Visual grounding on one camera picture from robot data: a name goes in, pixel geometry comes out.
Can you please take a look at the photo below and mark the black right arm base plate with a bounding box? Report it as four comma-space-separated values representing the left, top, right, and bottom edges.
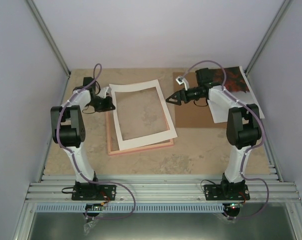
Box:
203, 182, 251, 201

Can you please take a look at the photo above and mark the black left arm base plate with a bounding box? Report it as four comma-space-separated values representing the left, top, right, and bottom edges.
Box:
71, 182, 117, 202

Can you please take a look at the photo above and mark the red forest photo print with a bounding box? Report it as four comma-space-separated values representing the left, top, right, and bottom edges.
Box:
208, 66, 259, 124

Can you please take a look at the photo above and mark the pink wooden picture frame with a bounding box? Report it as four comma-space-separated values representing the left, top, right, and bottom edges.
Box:
105, 111, 174, 157

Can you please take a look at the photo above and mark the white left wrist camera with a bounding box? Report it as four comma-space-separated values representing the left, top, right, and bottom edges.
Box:
97, 86, 111, 99

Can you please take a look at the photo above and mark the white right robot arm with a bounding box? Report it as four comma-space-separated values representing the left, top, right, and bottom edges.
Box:
165, 84, 264, 200

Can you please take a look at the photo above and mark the brown cardboard backing board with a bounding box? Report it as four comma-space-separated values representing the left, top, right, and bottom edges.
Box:
172, 71, 231, 128

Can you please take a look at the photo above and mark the clear glass pane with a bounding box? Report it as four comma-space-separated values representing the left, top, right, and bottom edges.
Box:
115, 87, 167, 140

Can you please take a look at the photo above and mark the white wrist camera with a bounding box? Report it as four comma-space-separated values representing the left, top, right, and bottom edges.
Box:
175, 76, 190, 91
97, 86, 111, 99

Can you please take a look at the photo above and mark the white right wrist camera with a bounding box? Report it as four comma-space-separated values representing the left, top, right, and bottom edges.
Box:
175, 76, 190, 91

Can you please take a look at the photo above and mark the aluminium rail platform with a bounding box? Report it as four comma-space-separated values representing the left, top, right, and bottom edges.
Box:
25, 165, 301, 203

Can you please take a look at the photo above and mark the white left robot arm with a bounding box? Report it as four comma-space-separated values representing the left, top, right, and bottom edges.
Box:
50, 86, 116, 200

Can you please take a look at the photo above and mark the white mat board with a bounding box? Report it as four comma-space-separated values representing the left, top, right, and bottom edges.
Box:
109, 79, 178, 151

